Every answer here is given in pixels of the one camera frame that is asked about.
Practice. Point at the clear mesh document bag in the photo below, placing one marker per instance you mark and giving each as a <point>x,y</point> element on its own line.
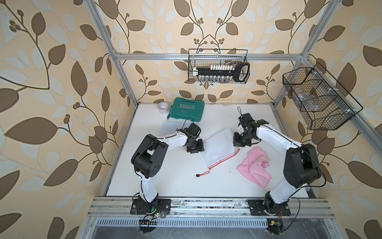
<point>218,149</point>

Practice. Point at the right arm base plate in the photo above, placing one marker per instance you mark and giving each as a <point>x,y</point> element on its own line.
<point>267,207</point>

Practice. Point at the black wire basket wall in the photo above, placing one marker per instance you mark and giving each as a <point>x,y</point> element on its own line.
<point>207,57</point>
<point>337,104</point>

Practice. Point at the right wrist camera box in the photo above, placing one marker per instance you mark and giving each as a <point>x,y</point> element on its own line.
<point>245,120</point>

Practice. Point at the aluminium front rail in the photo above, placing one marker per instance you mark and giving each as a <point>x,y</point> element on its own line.
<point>303,208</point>

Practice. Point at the clear tape roll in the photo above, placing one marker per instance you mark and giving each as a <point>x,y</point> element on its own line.
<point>164,107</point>

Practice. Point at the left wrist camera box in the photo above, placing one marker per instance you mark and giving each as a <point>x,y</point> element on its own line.
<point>194,130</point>

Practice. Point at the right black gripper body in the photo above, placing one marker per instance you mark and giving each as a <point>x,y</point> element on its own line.
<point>242,139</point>

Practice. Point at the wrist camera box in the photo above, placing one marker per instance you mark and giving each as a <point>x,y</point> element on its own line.
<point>194,130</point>
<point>245,120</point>

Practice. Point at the black wire basket right wall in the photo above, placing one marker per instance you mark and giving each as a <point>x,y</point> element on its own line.
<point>337,104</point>

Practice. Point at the plastic bag in right basket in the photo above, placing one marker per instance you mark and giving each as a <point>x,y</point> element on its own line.
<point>308,102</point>

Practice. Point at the stack of clear document bags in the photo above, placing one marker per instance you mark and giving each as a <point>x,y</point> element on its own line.
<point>170,127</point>

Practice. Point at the green plastic tool case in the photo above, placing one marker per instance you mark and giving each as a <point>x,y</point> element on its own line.
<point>183,109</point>

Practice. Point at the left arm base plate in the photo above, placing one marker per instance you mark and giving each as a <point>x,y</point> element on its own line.
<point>150,206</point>

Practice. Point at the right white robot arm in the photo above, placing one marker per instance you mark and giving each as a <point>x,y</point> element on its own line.
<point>301,165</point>

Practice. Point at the black white tool in basket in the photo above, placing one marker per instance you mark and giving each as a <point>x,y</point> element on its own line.
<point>237,73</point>

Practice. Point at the pink wiping cloth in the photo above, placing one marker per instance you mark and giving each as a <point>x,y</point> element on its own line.
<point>254,167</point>

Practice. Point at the black wire basket back wall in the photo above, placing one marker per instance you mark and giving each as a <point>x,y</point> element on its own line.
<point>207,57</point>

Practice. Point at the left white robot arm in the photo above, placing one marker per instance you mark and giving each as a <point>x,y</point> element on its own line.
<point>149,157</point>

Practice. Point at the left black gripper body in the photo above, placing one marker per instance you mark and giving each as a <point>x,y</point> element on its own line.
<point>195,145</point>

